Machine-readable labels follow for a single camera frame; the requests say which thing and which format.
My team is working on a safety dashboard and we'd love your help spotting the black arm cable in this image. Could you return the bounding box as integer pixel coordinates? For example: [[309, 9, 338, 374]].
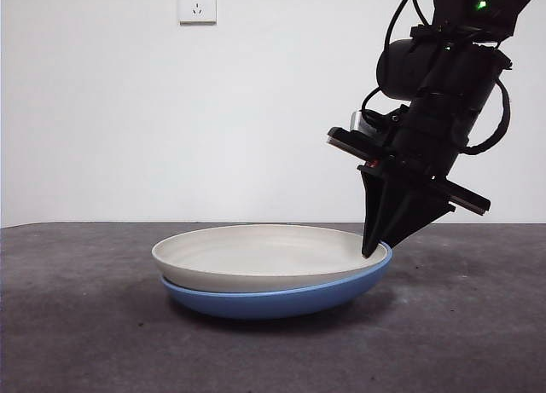
[[462, 80, 512, 155], [360, 0, 421, 122]]

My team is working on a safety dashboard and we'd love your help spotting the blue round plate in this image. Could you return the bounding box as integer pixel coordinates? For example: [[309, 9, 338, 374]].
[[160, 242, 394, 321]]

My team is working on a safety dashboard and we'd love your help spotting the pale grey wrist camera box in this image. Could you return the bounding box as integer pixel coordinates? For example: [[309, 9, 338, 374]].
[[349, 110, 379, 136]]

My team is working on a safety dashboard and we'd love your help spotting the white wall power socket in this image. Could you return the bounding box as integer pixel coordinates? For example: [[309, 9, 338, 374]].
[[178, 0, 218, 26]]

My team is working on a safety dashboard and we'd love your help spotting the white round plate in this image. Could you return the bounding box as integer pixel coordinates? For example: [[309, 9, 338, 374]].
[[151, 223, 391, 292]]

